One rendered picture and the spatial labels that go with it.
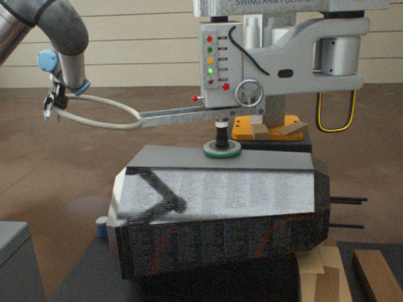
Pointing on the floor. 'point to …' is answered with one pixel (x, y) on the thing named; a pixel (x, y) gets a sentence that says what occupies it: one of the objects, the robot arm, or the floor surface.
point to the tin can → (102, 226)
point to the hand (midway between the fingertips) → (52, 118)
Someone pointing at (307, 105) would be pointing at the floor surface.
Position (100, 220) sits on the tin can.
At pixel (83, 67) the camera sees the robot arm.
